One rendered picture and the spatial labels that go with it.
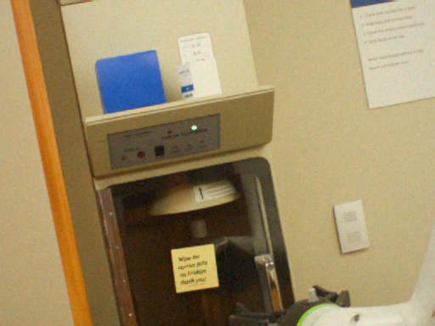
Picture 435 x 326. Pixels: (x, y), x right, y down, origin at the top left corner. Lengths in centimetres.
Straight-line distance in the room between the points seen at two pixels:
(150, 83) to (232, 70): 19
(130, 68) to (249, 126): 23
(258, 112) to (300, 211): 60
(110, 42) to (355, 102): 74
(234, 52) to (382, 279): 79
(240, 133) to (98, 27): 31
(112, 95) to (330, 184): 78
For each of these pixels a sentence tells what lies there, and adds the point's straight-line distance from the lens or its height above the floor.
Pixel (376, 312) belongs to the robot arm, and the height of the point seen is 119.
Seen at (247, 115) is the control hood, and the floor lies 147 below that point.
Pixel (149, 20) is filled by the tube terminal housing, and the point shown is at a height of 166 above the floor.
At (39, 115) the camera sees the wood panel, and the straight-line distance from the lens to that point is 146.
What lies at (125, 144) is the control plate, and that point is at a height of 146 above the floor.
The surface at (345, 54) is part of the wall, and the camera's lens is 210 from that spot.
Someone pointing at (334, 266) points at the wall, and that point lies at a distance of 210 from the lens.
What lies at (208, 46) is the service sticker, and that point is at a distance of 158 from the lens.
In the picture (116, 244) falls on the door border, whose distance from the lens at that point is 155.
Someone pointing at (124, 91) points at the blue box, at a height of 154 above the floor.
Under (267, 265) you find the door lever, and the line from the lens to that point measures 154.
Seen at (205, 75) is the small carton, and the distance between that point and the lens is 149.
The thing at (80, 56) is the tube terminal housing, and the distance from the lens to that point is 156.
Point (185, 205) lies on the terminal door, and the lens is 156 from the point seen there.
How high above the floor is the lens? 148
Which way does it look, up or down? 3 degrees down
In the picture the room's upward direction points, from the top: 11 degrees counter-clockwise
